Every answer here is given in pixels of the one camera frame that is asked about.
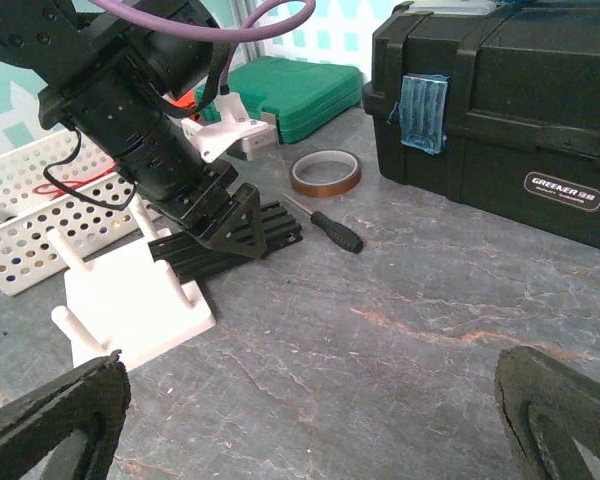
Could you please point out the brown kapton tape roll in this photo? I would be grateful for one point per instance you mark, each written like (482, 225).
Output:
(325, 173)

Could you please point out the white peg base plate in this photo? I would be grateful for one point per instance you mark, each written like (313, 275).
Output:
(127, 301)

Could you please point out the small black screwdriver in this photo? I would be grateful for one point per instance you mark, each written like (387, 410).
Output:
(338, 233)

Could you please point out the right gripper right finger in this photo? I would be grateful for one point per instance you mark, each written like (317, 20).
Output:
(547, 409)

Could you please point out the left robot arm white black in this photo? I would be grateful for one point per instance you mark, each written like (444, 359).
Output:
(115, 83)

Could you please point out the black plastic toolbox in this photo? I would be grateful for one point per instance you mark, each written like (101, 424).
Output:
(498, 110)

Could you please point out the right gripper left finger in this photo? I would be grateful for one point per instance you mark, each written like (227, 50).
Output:
(74, 421)

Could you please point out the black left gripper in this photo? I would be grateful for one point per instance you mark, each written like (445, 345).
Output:
(170, 173)

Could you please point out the orange tool handle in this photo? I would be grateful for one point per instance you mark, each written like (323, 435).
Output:
(187, 101)

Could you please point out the green plastic tool case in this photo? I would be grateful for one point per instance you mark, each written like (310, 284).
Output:
(299, 96)

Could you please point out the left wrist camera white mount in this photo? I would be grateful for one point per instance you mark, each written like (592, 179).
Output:
(236, 134)

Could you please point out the white perforated plastic basket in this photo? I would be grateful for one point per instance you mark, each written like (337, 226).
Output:
(30, 207)

